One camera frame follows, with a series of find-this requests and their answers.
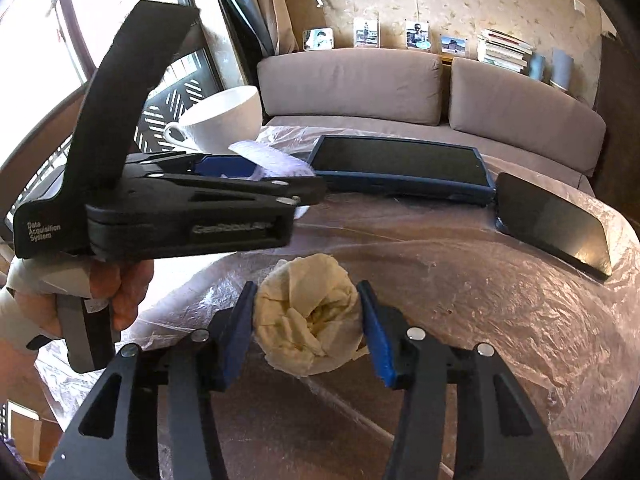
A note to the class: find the small photo frame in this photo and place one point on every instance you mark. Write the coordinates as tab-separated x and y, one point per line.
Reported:
418	35
453	45
366	32
317	39

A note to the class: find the beige curtain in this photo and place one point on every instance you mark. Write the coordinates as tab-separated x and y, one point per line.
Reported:
260	5

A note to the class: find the striped balcony railing panel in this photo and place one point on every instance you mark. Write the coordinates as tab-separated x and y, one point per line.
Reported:
185	90

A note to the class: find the white light switch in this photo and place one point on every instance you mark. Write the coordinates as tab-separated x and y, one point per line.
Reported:
578	6

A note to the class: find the person's left forearm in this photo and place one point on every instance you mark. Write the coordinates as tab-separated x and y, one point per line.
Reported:
20	375

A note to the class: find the dark wooden cabinet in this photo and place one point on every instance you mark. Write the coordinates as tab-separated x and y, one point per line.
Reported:
617	110

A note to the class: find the tablet in blue case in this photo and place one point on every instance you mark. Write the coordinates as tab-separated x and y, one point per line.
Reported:
395	160

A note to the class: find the purple cylinder hair roller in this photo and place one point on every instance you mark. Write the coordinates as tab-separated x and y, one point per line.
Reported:
270	157

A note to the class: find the white ceramic cup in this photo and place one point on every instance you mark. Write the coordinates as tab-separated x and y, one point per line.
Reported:
225	120

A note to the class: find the cream tissue wad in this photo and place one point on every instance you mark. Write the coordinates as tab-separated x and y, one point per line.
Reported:
300	310

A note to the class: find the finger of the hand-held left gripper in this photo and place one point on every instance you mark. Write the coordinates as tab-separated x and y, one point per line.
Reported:
240	187
225	166

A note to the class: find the stack of books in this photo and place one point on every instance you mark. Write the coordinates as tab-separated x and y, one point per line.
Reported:
502	52

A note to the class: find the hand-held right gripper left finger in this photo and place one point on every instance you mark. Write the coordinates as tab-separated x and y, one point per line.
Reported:
237	340

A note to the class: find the brown sofa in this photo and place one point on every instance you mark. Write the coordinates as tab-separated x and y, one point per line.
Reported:
530	160

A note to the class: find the brown sofa back cushion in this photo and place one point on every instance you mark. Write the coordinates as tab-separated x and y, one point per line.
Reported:
350	85
520	110

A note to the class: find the black tablet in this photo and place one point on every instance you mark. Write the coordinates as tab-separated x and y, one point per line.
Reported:
550	220

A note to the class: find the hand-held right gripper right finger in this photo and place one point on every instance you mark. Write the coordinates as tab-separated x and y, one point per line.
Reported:
380	340

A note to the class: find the person's left hand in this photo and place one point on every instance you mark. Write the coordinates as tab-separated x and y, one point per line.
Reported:
130	290

